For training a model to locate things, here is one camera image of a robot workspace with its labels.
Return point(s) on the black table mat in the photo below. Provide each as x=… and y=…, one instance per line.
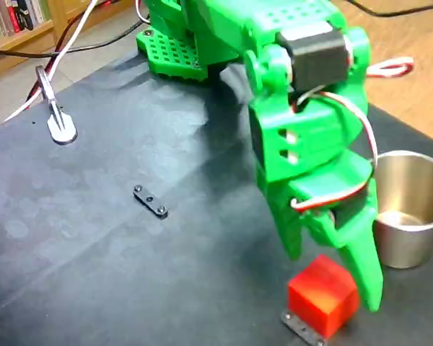
x=130, y=270

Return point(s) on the stainless steel cup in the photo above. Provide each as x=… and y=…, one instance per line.
x=411, y=245

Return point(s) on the black book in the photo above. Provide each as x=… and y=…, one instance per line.
x=24, y=18

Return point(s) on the red book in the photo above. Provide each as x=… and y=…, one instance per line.
x=13, y=18

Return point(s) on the red cube block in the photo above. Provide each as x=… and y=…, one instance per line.
x=317, y=299

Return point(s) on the metal table clamp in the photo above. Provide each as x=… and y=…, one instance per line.
x=61, y=131

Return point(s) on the wooden bookshelf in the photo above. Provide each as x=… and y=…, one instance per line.
x=25, y=37

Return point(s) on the black bracket with screws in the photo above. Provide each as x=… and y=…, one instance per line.
x=299, y=326
x=143, y=195

